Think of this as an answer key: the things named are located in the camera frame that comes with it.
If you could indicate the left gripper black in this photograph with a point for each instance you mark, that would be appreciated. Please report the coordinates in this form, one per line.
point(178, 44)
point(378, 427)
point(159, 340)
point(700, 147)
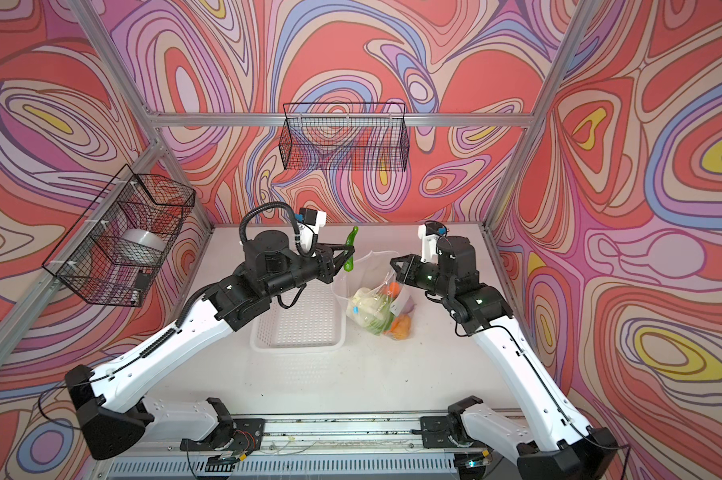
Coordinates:
point(326, 267)

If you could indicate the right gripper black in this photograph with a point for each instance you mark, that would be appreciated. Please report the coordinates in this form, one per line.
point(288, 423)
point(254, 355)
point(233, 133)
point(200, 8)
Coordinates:
point(407, 275)

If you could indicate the green toy pepper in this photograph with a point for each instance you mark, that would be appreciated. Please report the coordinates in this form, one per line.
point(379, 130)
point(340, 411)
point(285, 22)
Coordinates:
point(350, 242)

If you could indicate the clear zip top bag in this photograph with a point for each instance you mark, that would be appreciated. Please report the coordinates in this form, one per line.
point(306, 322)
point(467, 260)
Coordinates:
point(373, 271)

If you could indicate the green toy lettuce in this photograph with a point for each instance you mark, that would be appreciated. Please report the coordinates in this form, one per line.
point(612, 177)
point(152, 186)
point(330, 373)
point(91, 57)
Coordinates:
point(371, 310)

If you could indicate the tan toy potato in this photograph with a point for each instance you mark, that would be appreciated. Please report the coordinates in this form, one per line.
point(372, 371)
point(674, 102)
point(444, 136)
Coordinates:
point(400, 327)

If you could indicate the white plastic perforated basket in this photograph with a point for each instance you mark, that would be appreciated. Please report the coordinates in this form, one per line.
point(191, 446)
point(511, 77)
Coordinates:
point(316, 324)

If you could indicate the orange toy carrot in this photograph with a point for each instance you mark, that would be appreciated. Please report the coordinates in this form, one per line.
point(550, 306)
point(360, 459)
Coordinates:
point(392, 290)

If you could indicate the purple toy onion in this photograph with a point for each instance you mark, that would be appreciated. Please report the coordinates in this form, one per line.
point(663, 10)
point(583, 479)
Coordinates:
point(402, 306)

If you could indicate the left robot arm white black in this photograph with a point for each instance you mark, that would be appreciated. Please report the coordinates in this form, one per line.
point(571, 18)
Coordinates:
point(110, 402)

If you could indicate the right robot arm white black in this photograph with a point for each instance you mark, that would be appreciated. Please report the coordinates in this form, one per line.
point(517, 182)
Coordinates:
point(556, 441)

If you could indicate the small black device in basket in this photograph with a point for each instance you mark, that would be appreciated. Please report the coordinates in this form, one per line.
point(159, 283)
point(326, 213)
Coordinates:
point(141, 282)

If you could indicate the white roll in basket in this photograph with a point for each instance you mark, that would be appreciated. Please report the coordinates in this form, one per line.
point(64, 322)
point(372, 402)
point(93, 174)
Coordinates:
point(140, 247)

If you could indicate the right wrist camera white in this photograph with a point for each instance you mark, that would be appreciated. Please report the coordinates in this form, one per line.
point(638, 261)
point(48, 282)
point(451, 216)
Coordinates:
point(429, 233)

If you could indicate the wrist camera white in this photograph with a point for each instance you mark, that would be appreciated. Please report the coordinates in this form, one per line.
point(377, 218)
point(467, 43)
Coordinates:
point(429, 233)
point(310, 221)

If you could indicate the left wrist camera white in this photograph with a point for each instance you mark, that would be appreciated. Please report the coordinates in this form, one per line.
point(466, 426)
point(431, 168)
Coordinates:
point(310, 221)

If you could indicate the black wire basket back wall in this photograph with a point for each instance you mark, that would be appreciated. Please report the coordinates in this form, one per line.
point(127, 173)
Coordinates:
point(344, 136)

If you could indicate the black wire basket wall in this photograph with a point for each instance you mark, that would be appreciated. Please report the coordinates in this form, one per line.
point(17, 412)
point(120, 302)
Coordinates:
point(344, 136)
point(91, 269)

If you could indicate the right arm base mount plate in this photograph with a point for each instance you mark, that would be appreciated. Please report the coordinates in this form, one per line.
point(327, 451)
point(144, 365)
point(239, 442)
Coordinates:
point(446, 431)

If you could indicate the aluminium front rail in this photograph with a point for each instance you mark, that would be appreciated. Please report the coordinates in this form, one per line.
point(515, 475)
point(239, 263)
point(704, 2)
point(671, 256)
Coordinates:
point(357, 445)

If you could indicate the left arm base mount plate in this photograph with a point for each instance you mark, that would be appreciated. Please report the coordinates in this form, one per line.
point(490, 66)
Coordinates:
point(243, 435)

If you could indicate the black wire basket left wall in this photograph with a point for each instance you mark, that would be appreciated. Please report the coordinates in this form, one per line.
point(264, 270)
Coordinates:
point(91, 269)

